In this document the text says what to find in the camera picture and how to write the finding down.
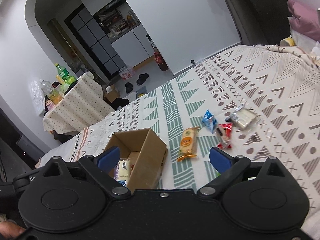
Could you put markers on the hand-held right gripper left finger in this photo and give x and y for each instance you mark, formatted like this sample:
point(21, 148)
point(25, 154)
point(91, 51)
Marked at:
point(110, 156)

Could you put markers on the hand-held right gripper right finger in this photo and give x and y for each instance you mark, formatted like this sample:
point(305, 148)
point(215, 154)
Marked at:
point(220, 160)

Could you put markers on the purple candy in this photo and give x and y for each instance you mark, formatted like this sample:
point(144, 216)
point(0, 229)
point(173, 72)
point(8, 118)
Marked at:
point(116, 171)

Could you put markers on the long white snack packet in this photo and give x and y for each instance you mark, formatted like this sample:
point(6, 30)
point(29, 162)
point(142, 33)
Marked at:
point(124, 168)

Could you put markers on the red snack packet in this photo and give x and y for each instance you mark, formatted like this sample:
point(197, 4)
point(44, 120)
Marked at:
point(225, 135)

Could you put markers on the blue candy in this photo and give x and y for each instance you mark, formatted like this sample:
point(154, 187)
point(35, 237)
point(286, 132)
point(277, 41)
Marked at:
point(123, 183)

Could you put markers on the orange label cake packet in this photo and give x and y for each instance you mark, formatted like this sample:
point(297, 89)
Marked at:
point(188, 142)

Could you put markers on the cardboard box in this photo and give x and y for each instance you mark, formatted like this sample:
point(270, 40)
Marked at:
point(147, 155)

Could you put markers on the blue snack packet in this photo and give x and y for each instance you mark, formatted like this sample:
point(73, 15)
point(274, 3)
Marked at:
point(209, 120)

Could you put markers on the clear white cake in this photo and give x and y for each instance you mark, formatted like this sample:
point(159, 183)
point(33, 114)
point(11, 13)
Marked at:
point(243, 118)

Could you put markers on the person's left hand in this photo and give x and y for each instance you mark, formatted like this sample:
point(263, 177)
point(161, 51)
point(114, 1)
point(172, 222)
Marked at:
point(11, 228)

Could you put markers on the white bed sheet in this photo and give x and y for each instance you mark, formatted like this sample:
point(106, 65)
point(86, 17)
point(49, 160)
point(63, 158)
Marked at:
point(57, 152)

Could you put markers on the black cloth bag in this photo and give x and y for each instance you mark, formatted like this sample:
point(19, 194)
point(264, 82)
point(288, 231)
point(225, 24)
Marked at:
point(122, 103)

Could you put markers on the table with dotted tablecloth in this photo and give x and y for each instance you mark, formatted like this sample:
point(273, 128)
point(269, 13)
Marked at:
point(77, 105)

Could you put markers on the small brown carton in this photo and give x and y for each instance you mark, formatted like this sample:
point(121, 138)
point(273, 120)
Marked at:
point(111, 94)

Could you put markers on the grey floor mat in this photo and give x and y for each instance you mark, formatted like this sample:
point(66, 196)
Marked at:
point(140, 91)

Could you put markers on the black shoe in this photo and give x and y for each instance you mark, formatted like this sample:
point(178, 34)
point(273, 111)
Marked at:
point(129, 87)
point(142, 78)

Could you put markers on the pink printed item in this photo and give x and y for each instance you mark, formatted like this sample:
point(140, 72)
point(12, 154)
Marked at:
point(49, 105)

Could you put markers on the green tissue pack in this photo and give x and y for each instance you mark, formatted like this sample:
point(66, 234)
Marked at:
point(68, 83)

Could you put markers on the pack of water bottles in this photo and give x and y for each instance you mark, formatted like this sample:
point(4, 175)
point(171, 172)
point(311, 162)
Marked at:
point(126, 72)

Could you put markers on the patterned blanket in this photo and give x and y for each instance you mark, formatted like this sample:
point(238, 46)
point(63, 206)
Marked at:
point(250, 80)

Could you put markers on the clear bottle yellow liquid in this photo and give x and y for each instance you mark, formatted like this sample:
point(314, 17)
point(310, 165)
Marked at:
point(50, 91)

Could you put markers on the green soda bottle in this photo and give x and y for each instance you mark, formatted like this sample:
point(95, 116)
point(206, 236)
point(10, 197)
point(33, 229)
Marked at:
point(63, 73)

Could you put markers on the bubble wrap sheet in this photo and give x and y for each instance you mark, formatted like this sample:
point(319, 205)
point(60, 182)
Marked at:
point(36, 96)

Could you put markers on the clear plastic bag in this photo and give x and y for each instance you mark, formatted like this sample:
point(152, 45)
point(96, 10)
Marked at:
point(200, 60)

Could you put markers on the red fire extinguisher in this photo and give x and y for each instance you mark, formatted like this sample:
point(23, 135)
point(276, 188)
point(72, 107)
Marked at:
point(160, 60)

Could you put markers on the white cabinet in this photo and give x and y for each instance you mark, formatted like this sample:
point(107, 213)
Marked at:
point(135, 45)

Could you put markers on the black grid door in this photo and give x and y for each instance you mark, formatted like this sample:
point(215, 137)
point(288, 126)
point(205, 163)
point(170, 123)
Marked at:
point(97, 42)

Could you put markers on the cluttered shelf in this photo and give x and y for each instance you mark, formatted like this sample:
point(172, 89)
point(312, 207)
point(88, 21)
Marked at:
point(117, 22)

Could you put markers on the tape roll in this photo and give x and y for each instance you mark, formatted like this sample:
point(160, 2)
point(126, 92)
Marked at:
point(287, 42)

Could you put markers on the black leaning panel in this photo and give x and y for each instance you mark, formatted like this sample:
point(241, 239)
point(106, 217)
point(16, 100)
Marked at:
point(255, 7)

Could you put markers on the pink pillow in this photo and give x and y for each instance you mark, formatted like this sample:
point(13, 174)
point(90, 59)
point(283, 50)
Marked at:
point(303, 17)

